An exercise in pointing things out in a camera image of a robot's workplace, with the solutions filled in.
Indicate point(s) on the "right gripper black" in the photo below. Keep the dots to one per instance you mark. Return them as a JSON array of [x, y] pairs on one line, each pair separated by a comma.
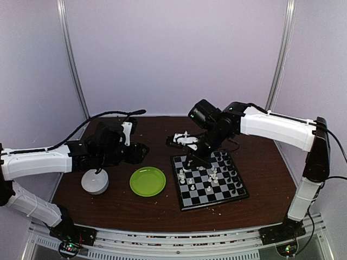
[[198, 161]]

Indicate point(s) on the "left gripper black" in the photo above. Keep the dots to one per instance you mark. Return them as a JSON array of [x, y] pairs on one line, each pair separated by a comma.
[[136, 156]]

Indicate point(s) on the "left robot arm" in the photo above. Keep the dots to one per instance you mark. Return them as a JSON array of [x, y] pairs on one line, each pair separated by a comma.
[[109, 145]]

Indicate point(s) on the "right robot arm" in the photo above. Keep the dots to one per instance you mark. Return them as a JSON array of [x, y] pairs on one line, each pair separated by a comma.
[[249, 119]]

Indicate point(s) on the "black and white chessboard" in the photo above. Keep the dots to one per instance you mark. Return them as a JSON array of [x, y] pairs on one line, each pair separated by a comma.
[[220, 184]]

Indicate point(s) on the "white bowl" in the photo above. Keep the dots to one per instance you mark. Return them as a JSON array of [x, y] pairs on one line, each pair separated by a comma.
[[95, 183]]

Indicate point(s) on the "lime green plate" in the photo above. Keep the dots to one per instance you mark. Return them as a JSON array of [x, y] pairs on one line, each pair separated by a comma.
[[147, 181]]

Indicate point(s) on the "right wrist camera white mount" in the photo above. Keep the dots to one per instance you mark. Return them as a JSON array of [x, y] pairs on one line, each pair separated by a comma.
[[181, 140]]

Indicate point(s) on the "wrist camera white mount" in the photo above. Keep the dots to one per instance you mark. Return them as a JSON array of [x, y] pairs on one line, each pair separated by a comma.
[[181, 140], [128, 128]]

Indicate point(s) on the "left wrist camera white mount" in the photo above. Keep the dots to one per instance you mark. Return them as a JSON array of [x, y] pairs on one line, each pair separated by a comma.
[[128, 128]]

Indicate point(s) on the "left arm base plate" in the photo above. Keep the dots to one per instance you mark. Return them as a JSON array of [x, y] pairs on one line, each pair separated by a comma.
[[74, 234]]

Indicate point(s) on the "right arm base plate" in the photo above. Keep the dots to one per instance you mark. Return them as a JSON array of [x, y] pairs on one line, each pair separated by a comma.
[[280, 233]]

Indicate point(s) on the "aluminium front rail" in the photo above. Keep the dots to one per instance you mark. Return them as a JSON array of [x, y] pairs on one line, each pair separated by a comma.
[[245, 243]]

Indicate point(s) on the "right aluminium corner post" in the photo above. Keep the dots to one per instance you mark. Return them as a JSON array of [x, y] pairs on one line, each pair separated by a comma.
[[282, 55]]

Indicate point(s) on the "aluminium corner post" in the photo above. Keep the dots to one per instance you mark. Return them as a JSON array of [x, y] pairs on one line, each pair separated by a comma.
[[61, 8], [282, 55]]

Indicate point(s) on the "left aluminium corner post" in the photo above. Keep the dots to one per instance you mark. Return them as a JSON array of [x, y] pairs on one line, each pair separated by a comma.
[[61, 8]]

